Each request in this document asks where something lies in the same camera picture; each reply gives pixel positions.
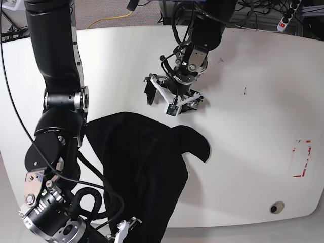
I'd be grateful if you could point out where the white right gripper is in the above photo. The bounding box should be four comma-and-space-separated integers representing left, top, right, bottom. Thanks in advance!
106, 217, 142, 243

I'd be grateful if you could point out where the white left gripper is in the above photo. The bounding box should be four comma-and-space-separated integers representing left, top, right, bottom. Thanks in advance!
144, 73, 205, 113

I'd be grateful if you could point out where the black T-shirt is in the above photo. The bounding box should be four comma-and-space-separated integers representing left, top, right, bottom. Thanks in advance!
86, 112, 211, 242

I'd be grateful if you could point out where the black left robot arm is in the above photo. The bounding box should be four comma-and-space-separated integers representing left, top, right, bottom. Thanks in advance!
144, 1, 237, 117

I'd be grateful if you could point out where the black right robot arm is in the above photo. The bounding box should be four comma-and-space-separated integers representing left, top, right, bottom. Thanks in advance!
19, 1, 140, 242

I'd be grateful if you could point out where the red tape marking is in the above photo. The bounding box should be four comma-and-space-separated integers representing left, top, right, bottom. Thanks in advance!
290, 140, 312, 178

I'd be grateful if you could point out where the white power strip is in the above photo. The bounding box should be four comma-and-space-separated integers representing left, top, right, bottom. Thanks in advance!
277, 0, 301, 32

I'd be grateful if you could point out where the right table grommet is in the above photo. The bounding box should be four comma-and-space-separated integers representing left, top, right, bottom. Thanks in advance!
269, 201, 285, 214

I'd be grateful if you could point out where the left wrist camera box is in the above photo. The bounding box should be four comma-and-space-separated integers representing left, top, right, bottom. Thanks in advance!
164, 103, 181, 117

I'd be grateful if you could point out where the yellow cable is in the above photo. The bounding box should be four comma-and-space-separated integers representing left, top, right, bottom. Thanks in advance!
87, 9, 134, 30

